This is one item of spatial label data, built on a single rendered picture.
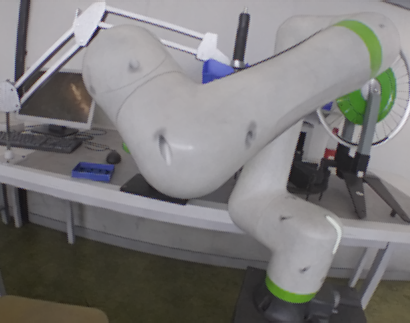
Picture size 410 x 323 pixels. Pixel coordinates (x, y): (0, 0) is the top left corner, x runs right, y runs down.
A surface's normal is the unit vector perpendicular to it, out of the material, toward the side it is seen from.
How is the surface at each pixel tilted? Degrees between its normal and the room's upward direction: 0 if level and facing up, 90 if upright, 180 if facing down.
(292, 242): 89
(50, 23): 90
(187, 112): 45
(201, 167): 92
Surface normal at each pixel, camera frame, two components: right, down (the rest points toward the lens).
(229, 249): -0.07, 0.27
